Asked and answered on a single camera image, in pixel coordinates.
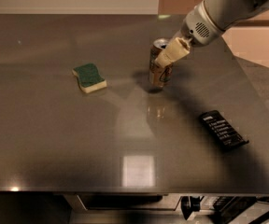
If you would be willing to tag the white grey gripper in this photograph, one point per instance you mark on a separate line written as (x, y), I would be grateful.
(197, 29)

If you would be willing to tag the orange soda can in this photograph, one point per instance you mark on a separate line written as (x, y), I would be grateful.
(158, 76)

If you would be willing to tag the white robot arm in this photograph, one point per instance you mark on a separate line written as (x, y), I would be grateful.
(235, 11)

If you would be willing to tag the black rxbar chocolate wrapper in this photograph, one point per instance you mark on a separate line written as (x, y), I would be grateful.
(222, 131)

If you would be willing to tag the green and yellow sponge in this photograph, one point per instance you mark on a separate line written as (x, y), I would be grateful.
(89, 79)

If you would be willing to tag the dark items under table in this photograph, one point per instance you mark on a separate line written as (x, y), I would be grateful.
(226, 209)

